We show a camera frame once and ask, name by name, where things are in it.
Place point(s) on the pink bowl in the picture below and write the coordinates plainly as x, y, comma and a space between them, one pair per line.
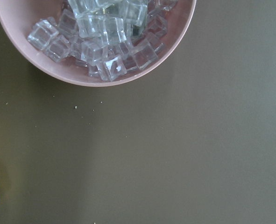
18, 16

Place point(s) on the clear ice cubes pile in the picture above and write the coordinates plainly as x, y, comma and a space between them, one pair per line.
109, 37

